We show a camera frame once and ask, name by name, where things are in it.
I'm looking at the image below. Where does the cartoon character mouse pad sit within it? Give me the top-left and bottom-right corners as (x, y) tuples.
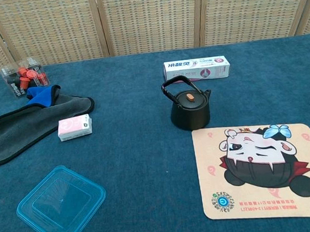
(191, 118), (310, 230)

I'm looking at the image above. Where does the grey microfibre cloth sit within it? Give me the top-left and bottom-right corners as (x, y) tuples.
(0, 90), (100, 168)

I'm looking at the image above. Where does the blue microfibre cloth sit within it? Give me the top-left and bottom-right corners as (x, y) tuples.
(24, 84), (63, 110)

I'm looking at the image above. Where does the red stopper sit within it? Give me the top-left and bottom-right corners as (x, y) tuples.
(37, 72), (49, 86)
(17, 66), (29, 78)
(18, 76), (31, 90)
(25, 69), (40, 81)

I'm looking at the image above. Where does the pink tissue pack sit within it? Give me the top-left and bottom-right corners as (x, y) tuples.
(56, 113), (95, 143)

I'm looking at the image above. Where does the white toothpaste box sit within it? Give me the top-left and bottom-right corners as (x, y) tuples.
(162, 55), (232, 86)

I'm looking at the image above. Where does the clear plastic box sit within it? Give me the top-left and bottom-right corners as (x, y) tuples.
(0, 55), (52, 100)

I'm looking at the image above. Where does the woven folding screen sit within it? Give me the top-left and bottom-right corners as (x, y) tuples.
(0, 0), (310, 73)

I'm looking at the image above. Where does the blue transparent plastic container lid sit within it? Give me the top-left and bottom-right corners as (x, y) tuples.
(12, 160), (110, 232)

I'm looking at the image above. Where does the blue tablecloth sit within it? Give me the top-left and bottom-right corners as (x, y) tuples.
(0, 34), (310, 232)

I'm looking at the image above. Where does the black cast iron teapot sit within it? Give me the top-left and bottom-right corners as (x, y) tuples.
(160, 73), (216, 134)

